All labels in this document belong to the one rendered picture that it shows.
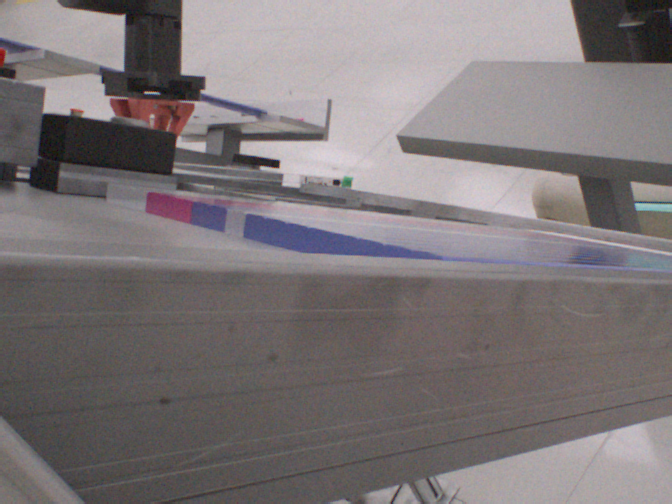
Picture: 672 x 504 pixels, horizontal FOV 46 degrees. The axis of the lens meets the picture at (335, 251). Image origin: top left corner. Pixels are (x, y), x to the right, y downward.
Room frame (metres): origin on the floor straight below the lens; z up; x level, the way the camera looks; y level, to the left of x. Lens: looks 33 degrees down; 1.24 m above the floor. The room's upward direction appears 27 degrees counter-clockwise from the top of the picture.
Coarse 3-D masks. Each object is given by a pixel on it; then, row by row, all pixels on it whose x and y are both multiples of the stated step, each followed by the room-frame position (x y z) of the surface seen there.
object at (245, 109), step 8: (0, 40) 0.93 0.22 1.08; (8, 40) 0.94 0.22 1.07; (8, 48) 0.93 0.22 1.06; (16, 48) 0.94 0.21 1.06; (24, 48) 0.94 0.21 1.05; (32, 48) 0.95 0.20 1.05; (40, 48) 0.95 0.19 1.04; (208, 96) 1.06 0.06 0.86; (216, 104) 1.07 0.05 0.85; (224, 104) 1.08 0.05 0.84; (232, 104) 1.08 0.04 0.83; (240, 104) 1.09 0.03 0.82; (240, 112) 1.10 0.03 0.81; (248, 112) 1.10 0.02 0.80; (256, 112) 1.10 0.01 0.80; (264, 112) 1.11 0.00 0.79
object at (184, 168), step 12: (180, 168) 0.79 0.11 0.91; (192, 168) 0.80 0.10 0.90; (204, 168) 0.80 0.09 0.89; (216, 168) 0.81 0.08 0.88; (228, 168) 0.82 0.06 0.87; (240, 168) 0.84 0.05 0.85; (276, 180) 0.84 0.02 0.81; (288, 180) 0.85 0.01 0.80; (300, 180) 0.86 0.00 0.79; (348, 180) 0.89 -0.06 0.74
